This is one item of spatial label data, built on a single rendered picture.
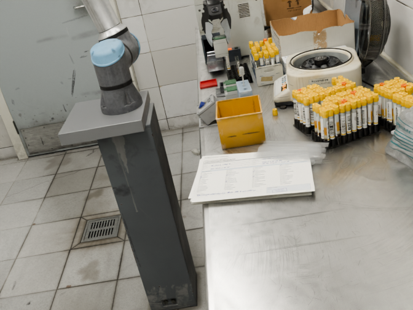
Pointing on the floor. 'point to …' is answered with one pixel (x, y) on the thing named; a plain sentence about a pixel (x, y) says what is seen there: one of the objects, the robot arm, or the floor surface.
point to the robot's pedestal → (152, 214)
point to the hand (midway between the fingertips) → (219, 42)
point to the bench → (312, 219)
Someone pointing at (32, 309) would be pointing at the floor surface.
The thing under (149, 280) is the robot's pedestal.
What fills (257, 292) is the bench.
